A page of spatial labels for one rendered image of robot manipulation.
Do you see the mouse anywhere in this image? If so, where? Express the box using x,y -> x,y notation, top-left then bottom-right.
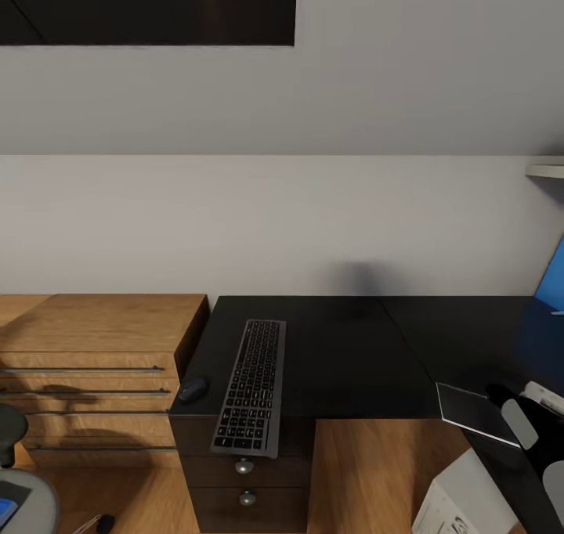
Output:
178,377 -> 208,402

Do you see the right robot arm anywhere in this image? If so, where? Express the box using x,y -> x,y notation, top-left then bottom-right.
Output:
485,381 -> 564,525

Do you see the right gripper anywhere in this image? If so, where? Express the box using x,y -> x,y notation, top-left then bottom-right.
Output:
485,383 -> 525,408

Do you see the keyboard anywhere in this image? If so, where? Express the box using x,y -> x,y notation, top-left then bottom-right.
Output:
211,320 -> 286,458

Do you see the notebook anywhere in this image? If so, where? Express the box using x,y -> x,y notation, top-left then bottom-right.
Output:
437,382 -> 521,448

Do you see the swivel chair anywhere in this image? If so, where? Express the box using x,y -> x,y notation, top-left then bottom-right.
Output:
0,402 -> 307,534

